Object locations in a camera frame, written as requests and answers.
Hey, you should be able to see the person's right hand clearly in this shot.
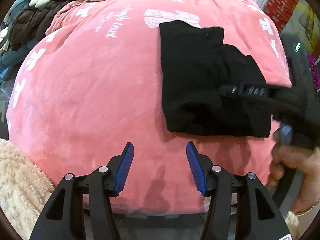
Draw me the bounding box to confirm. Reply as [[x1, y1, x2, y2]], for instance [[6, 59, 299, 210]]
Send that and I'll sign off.
[[266, 129, 319, 214]]

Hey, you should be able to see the cream fleece sleeve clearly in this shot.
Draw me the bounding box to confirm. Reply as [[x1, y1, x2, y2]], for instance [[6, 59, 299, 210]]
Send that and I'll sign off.
[[1, 139, 55, 239]]

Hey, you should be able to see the dark brown quilted jacket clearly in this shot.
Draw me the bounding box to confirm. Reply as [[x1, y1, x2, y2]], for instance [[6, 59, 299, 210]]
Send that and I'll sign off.
[[8, 0, 72, 51]]

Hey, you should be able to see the pink plush blanket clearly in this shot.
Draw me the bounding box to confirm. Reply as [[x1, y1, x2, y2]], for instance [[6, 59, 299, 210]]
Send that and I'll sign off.
[[7, 0, 290, 215]]

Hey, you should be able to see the black knit garment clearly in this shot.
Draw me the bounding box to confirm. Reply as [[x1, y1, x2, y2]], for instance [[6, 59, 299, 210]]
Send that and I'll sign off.
[[159, 20, 271, 138]]

